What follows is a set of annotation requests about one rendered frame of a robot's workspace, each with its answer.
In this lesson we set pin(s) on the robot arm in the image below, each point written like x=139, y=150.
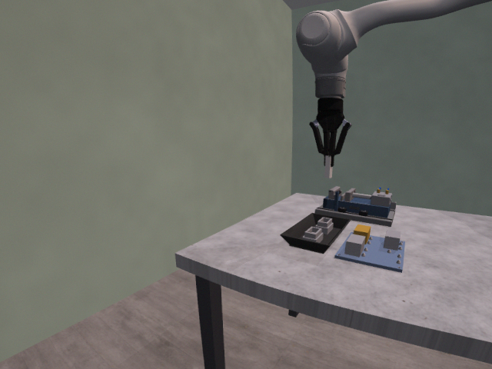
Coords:
x=325, y=38

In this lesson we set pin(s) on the orange rectangular block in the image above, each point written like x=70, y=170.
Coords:
x=363, y=230

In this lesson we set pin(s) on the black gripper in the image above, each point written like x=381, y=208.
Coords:
x=329, y=116

